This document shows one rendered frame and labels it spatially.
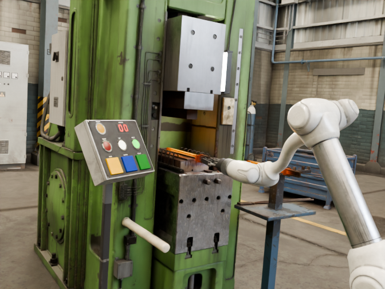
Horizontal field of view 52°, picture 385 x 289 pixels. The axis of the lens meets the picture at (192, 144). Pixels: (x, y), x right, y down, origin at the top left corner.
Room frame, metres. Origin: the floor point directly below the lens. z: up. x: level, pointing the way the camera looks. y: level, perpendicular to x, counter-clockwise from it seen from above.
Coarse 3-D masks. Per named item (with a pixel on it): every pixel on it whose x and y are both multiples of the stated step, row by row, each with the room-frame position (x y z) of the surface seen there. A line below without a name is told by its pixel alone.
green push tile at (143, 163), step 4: (136, 156) 1.87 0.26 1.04; (140, 156) 1.89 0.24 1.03; (144, 156) 1.92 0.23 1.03; (136, 160) 1.86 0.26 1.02; (140, 160) 1.88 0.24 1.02; (144, 160) 1.90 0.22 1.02; (140, 164) 1.86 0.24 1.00; (144, 164) 1.89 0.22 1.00; (148, 164) 1.91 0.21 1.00; (140, 168) 1.85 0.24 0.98; (144, 168) 1.87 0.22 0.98; (148, 168) 1.90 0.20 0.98
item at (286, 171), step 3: (252, 162) 2.39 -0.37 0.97; (255, 162) 2.36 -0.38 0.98; (258, 162) 2.37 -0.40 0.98; (288, 168) 2.17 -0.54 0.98; (282, 171) 2.17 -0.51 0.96; (285, 171) 2.15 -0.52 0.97; (288, 171) 2.15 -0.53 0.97; (291, 171) 2.13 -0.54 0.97; (294, 171) 2.10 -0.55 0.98; (297, 171) 2.08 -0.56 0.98; (300, 171) 2.09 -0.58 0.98; (285, 174) 2.15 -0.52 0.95; (288, 174) 2.13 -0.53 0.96; (291, 174) 2.12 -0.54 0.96; (294, 174) 2.11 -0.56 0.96; (297, 174) 2.09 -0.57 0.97; (300, 174) 2.08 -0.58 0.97; (297, 177) 2.08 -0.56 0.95; (300, 177) 2.08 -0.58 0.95
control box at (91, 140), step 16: (80, 128) 1.73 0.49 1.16; (96, 128) 1.74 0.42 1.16; (112, 128) 1.83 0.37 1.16; (128, 128) 1.93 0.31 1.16; (80, 144) 1.73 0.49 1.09; (96, 144) 1.70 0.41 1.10; (112, 144) 1.78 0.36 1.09; (128, 144) 1.87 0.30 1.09; (144, 144) 1.97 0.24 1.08; (96, 160) 1.68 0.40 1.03; (96, 176) 1.68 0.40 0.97; (112, 176) 1.68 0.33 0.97; (128, 176) 1.77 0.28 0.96; (144, 176) 1.96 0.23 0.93
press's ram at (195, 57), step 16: (176, 32) 2.21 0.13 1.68; (192, 32) 2.22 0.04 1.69; (208, 32) 2.27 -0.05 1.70; (224, 32) 2.34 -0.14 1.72; (176, 48) 2.20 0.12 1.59; (192, 48) 2.22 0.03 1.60; (208, 48) 2.28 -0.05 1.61; (176, 64) 2.19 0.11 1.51; (192, 64) 2.22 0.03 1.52; (208, 64) 2.28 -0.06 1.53; (176, 80) 2.18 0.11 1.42; (192, 80) 2.23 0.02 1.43; (208, 80) 2.29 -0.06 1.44
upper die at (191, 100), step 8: (168, 96) 2.34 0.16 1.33; (176, 96) 2.27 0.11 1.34; (184, 96) 2.20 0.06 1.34; (192, 96) 2.23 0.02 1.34; (200, 96) 2.26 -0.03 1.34; (208, 96) 2.29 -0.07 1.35; (168, 104) 2.34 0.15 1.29; (176, 104) 2.26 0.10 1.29; (184, 104) 2.20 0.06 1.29; (192, 104) 2.23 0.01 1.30; (200, 104) 2.26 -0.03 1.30; (208, 104) 2.29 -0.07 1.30
